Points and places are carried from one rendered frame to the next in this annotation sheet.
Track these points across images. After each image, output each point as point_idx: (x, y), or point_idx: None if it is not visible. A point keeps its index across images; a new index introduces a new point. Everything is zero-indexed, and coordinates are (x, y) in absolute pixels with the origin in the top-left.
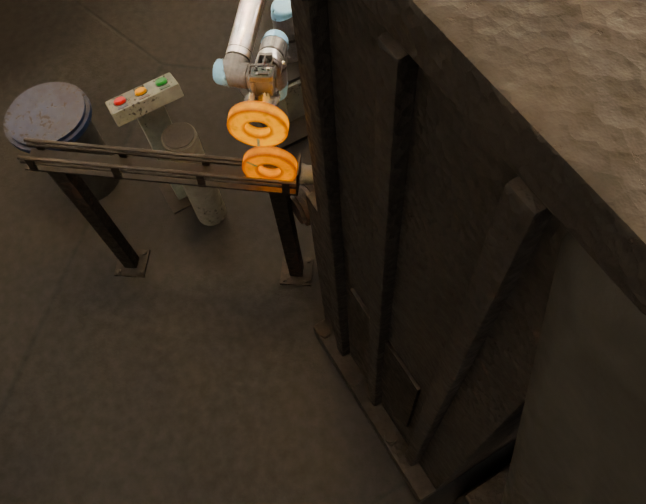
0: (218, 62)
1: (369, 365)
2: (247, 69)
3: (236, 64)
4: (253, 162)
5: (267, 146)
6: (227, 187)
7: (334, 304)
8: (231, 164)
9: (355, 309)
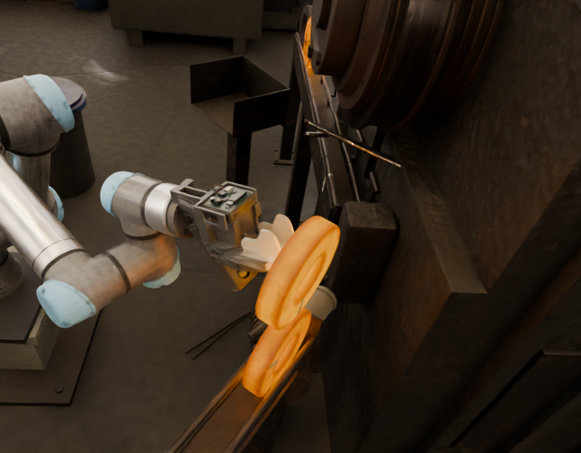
0: (53, 288)
1: (541, 429)
2: (206, 210)
3: (88, 267)
4: (276, 358)
5: (306, 303)
6: (245, 445)
7: (470, 415)
8: (217, 409)
9: (535, 377)
